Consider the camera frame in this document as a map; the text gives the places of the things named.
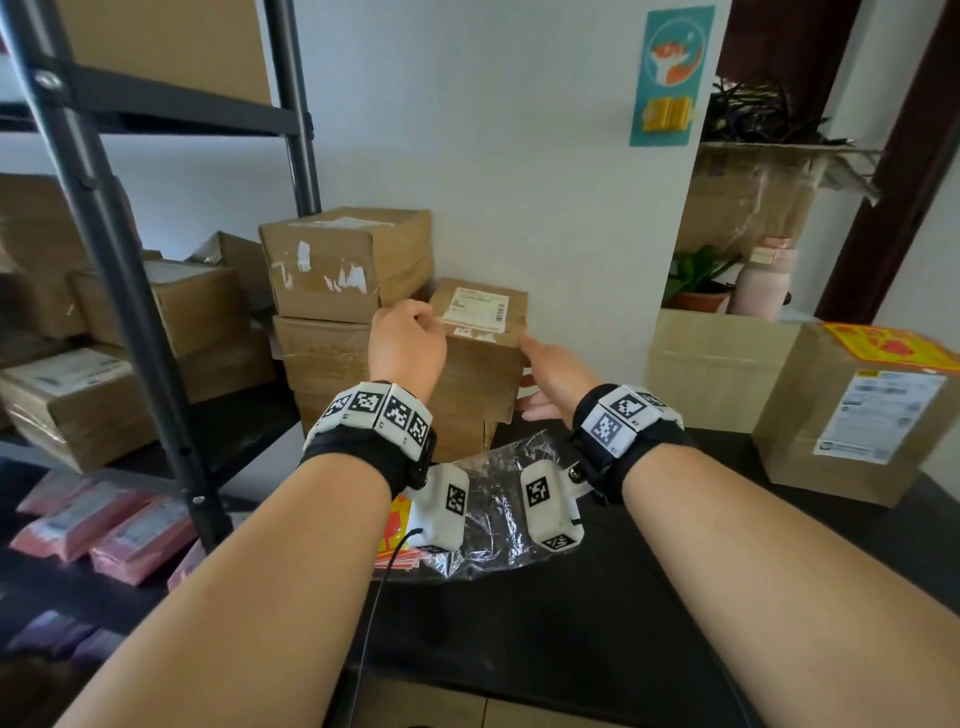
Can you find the stack of cardboard boxes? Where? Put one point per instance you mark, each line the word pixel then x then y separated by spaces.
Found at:
pixel 322 352

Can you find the person's left forearm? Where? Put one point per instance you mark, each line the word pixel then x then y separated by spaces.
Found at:
pixel 225 615

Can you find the person's right hand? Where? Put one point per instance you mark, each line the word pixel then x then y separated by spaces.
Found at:
pixel 562 382

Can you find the yellow wall holder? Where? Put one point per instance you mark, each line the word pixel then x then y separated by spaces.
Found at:
pixel 667 114

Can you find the small cardboard parcel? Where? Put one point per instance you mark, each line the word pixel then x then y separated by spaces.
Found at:
pixel 795 420

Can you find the potted green plant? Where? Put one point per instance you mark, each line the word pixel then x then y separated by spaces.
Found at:
pixel 694 274

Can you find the black metal shelf rack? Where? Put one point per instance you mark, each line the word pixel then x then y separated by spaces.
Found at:
pixel 109 247

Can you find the clear plastic bag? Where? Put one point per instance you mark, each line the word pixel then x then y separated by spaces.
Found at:
pixel 495 540

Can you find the black wristband white markers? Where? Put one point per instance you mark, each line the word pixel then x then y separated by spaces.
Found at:
pixel 622 427
pixel 375 409

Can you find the large plain cardboard box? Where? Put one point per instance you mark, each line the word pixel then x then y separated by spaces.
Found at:
pixel 165 45

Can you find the pink water bottle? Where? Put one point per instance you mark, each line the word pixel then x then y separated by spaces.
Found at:
pixel 761 289

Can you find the light wood cabinet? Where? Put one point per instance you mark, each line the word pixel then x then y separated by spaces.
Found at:
pixel 705 375

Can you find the pile of pink packets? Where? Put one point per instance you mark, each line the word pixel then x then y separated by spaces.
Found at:
pixel 75 517

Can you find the stack of red yellow stickers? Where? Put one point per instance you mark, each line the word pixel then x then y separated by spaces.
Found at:
pixel 394 536

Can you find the teal wall poster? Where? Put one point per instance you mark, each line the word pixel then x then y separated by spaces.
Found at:
pixel 660 22

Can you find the pile of cardboard boxes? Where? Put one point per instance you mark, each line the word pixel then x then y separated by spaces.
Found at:
pixel 187 307

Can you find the person's left hand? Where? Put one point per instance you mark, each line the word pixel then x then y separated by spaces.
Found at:
pixel 409 345

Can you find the thick dark brown door frame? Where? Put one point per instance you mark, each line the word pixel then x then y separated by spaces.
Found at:
pixel 900 187

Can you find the single red yellow sticker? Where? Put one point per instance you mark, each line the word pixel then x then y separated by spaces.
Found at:
pixel 885 346

